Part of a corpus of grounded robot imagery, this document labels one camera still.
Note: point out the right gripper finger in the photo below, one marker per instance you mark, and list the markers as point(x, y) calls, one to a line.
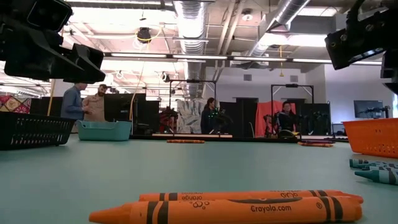
point(391, 68)

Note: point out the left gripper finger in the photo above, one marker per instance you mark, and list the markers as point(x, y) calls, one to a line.
point(40, 59)
point(91, 68)

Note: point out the orange mesh basket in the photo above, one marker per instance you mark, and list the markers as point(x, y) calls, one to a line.
point(373, 138)

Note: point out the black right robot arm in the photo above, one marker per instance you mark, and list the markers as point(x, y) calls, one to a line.
point(379, 4)

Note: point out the person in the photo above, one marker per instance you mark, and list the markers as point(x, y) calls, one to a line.
point(73, 105)
point(286, 119)
point(96, 109)
point(206, 118)

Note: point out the black monitor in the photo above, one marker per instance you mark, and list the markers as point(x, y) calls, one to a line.
point(121, 107)

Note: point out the colourful patterned quilt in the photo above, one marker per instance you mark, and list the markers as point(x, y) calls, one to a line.
point(14, 104)

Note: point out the black ceiling dome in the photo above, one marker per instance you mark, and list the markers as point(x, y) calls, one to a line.
point(144, 35)

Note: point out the teal plastic bin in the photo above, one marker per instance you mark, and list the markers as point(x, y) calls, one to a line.
point(104, 131)

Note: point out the black mesh basket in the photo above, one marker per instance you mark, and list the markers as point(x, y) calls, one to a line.
point(31, 132)

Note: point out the teal crayon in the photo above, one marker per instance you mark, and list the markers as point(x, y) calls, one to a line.
point(382, 167)
point(354, 162)
point(379, 176)

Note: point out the purple crayon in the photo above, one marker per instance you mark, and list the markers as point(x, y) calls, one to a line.
point(320, 142)

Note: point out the ceiling light strip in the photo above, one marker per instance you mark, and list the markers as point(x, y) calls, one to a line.
point(258, 58)

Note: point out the leaf print cloth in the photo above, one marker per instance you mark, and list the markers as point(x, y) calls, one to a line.
point(189, 115)

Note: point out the orange crayon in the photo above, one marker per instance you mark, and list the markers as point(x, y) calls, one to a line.
point(186, 141)
point(217, 213)
point(314, 145)
point(248, 195)

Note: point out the orange cloth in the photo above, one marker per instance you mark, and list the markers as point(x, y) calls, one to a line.
point(264, 115)

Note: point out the black partition screen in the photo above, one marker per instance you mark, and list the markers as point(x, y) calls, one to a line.
point(239, 115)

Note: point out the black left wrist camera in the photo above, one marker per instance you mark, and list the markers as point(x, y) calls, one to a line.
point(49, 14)

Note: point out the wall mounted monitor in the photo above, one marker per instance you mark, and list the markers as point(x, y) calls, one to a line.
point(367, 109)

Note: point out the black station frame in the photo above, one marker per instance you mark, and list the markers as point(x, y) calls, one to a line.
point(192, 81)
point(292, 85)

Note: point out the ribbed silver air duct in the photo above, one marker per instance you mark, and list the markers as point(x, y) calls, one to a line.
point(191, 25)

